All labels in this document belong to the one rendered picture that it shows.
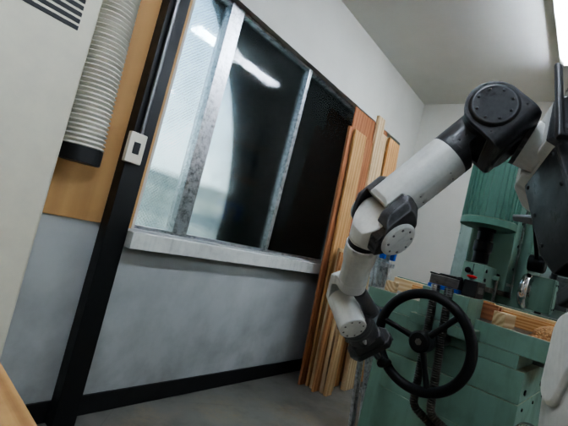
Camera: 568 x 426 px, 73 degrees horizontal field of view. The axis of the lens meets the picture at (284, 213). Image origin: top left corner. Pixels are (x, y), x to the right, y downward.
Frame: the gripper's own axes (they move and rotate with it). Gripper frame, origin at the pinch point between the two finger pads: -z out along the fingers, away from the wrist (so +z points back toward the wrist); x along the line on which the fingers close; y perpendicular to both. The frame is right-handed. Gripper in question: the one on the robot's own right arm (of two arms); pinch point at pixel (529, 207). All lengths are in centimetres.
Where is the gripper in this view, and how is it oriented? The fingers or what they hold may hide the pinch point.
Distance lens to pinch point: 136.9
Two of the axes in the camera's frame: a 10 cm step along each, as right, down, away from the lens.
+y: 4.0, 7.3, 5.5
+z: 7.0, 1.4, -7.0
